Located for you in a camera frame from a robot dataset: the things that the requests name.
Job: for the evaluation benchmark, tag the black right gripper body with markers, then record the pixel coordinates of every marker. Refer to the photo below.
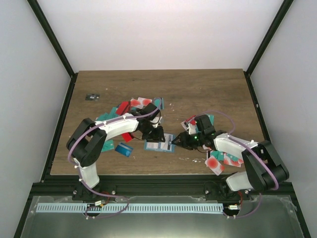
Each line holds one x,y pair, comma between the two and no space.
194,142

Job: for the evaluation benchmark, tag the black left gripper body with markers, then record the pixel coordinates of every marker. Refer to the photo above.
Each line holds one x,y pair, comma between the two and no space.
148,131

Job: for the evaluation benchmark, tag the light blue card holder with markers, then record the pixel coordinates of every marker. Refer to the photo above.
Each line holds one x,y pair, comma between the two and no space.
151,146

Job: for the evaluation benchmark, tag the white card black stripe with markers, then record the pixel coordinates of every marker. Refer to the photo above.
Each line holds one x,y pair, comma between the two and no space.
167,146

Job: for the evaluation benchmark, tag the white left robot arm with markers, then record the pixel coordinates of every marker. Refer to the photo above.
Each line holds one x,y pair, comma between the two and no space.
86,143

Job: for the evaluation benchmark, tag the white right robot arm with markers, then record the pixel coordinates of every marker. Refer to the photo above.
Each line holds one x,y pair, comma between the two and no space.
264,168

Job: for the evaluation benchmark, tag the white card red circles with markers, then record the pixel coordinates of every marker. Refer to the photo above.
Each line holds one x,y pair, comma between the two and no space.
140,102

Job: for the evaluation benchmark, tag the teal card with black stripe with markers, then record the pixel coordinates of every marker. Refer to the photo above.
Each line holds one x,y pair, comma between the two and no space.
159,103

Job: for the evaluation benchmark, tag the blue card left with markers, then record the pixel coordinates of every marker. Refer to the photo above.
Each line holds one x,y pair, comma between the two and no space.
124,149

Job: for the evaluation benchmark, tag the white card large red circle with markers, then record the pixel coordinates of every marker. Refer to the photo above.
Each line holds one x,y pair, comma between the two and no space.
214,165

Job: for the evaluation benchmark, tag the small black card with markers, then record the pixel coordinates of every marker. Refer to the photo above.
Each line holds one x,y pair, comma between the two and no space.
92,97

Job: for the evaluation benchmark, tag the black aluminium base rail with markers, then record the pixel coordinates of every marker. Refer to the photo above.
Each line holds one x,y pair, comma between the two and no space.
211,187

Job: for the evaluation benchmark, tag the light blue slotted cable duct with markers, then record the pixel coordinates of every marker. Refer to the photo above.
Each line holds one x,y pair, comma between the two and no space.
208,208

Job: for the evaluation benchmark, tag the black frame post right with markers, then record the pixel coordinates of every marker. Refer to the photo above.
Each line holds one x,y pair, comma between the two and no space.
281,13

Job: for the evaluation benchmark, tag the black frame post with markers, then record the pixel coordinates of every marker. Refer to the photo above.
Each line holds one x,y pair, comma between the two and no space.
38,12
281,13

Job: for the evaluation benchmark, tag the black frame post left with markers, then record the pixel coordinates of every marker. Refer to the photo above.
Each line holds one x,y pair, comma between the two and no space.
38,12

